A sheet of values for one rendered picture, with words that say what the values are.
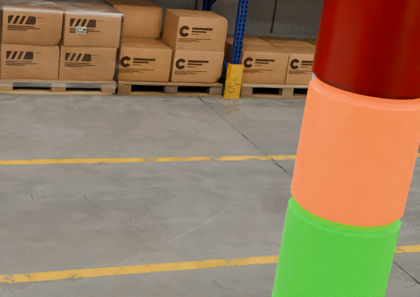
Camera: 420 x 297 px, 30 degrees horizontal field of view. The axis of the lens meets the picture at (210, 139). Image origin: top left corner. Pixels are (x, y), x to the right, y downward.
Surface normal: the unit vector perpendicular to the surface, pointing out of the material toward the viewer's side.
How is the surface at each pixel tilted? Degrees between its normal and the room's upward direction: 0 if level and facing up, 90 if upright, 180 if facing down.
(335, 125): 90
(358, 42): 90
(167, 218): 0
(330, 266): 90
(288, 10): 90
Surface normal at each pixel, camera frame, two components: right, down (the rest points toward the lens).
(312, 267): -0.55, 0.20
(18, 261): 0.13, -0.94
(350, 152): -0.31, 0.27
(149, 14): 0.41, 0.33
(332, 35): -0.88, 0.04
